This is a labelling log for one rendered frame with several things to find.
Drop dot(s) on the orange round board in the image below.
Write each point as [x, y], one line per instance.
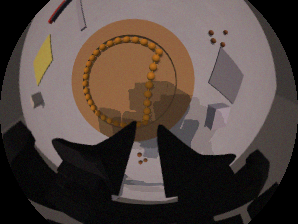
[118, 75]

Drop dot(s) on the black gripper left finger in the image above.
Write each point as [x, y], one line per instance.
[107, 159]

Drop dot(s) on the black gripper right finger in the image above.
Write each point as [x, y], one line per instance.
[181, 165]

